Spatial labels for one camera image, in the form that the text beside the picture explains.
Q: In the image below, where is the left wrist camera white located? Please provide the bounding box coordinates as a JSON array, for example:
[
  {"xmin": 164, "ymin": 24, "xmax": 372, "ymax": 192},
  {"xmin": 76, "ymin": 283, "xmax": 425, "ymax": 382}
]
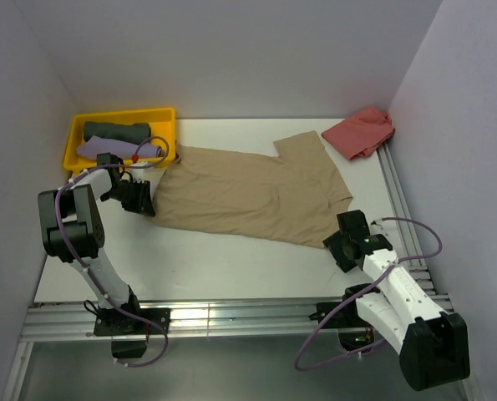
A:
[{"xmin": 127, "ymin": 154, "xmax": 151, "ymax": 183}]

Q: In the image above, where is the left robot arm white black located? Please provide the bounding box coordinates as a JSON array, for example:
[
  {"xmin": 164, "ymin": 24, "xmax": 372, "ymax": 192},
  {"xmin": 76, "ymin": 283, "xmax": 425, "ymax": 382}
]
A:
[{"xmin": 38, "ymin": 153, "xmax": 155, "ymax": 333}]

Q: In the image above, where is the aluminium right side rail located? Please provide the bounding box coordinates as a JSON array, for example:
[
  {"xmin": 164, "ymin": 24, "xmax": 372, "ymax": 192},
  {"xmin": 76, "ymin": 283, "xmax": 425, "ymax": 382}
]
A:
[{"xmin": 377, "ymin": 144, "xmax": 453, "ymax": 310}]

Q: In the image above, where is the aluminium front rail frame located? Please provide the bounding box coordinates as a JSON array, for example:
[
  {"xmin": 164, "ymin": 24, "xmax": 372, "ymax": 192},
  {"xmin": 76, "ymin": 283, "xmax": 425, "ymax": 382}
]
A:
[{"xmin": 1, "ymin": 292, "xmax": 483, "ymax": 401}]

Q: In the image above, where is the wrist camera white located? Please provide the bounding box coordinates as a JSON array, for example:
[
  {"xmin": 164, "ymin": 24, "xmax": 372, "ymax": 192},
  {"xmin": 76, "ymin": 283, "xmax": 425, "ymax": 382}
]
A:
[
  {"xmin": 370, "ymin": 218, "xmax": 389, "ymax": 238},
  {"xmin": 127, "ymin": 154, "xmax": 151, "ymax": 183}
]

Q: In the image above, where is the yellow plastic bin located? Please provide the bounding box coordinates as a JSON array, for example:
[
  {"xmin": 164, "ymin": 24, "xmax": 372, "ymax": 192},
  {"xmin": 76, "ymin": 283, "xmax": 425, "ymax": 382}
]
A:
[{"xmin": 63, "ymin": 107, "xmax": 176, "ymax": 174}]

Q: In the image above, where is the pink t shirt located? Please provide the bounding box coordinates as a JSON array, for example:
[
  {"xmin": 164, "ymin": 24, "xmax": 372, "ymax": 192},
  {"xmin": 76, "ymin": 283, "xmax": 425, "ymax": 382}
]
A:
[{"xmin": 322, "ymin": 106, "xmax": 395, "ymax": 160}]

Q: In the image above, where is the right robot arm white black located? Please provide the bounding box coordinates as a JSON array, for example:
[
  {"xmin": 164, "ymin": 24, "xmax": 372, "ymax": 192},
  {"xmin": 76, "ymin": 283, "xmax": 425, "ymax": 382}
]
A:
[{"xmin": 311, "ymin": 210, "xmax": 470, "ymax": 391}]

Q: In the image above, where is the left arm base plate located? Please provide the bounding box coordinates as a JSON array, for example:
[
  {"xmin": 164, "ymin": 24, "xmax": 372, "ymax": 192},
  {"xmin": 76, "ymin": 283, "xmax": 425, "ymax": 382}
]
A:
[{"xmin": 93, "ymin": 308, "xmax": 170, "ymax": 362}]

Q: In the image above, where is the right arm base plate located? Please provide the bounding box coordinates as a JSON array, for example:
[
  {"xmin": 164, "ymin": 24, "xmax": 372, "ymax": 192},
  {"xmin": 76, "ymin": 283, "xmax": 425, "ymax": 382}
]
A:
[{"xmin": 314, "ymin": 300, "xmax": 360, "ymax": 331}]

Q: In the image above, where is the lavender folded shirt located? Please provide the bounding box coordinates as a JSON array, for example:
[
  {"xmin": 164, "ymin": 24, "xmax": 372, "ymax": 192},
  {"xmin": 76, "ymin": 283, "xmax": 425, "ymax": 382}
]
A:
[{"xmin": 76, "ymin": 136, "xmax": 162, "ymax": 160}]

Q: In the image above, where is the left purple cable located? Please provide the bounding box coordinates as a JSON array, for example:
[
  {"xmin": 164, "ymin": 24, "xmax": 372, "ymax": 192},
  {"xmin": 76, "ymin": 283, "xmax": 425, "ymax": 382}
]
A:
[{"xmin": 54, "ymin": 135, "xmax": 170, "ymax": 368}]

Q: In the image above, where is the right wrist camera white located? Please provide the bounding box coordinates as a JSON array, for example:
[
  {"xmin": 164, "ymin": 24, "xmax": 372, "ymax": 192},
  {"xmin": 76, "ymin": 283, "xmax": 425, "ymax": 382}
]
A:
[{"xmin": 370, "ymin": 218, "xmax": 389, "ymax": 238}]

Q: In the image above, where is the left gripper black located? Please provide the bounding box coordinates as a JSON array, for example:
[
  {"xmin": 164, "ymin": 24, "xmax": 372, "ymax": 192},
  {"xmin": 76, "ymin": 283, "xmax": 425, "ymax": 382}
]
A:
[{"xmin": 103, "ymin": 179, "xmax": 155, "ymax": 216}]

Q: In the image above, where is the dark green rolled shirt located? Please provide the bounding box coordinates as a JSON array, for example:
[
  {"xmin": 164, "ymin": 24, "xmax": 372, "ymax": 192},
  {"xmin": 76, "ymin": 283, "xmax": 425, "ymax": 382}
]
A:
[{"xmin": 83, "ymin": 121, "xmax": 151, "ymax": 145}]

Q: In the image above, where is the beige t shirt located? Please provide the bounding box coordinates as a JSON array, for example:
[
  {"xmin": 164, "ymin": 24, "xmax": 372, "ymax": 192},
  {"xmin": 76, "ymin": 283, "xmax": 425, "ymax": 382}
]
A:
[{"xmin": 150, "ymin": 131, "xmax": 352, "ymax": 248}]

